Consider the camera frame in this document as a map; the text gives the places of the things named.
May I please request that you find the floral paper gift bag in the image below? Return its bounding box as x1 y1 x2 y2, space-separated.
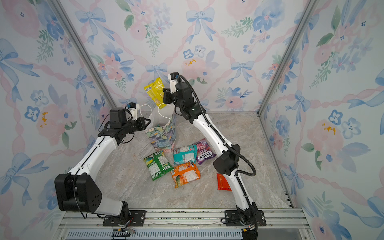
139 103 176 154

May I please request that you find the yellow snack packet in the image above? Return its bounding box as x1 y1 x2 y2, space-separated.
144 78 164 109

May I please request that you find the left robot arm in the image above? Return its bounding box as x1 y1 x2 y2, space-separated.
54 117 151 223

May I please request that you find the purple Fox's candy bag upper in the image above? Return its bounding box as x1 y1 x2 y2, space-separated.
195 139 216 165

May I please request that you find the green snack packet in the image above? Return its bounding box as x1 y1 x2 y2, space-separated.
144 151 174 181

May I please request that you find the teal snack packet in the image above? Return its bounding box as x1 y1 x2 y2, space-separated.
173 145 197 165

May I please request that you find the orange snack packet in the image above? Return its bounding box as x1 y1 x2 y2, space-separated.
171 162 201 189

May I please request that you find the red snack packet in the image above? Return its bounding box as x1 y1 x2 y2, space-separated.
217 174 232 192

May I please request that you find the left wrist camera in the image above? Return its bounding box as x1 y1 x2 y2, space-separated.
127 102 140 121

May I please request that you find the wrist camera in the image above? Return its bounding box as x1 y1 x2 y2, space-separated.
169 72 179 94
127 102 140 121

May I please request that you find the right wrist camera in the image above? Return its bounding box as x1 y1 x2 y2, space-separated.
169 72 179 94

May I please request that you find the left corner aluminium post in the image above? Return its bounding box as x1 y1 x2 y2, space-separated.
48 0 117 108

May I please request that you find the corner aluminium post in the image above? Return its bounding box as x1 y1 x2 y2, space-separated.
257 0 319 118
48 0 117 108

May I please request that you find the right corner aluminium post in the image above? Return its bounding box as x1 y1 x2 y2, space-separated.
257 0 319 118

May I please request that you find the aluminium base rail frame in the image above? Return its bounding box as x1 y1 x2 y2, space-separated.
53 209 315 240

